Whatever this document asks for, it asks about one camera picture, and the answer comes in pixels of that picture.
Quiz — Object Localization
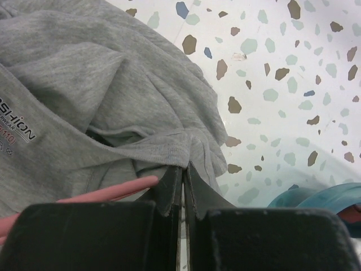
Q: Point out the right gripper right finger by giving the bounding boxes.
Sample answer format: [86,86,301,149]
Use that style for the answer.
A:
[183,164,360,270]

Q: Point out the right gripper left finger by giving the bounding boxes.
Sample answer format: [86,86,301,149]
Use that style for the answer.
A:
[1,167,182,270]

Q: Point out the pink wire hanger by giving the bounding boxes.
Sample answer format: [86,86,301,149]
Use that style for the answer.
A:
[1,176,159,246]

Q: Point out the grey tank top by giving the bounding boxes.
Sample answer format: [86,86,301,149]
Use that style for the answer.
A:
[1,1,227,217]

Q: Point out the clear blue plastic basket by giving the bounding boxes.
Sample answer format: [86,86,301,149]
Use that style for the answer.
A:
[268,182,360,228]

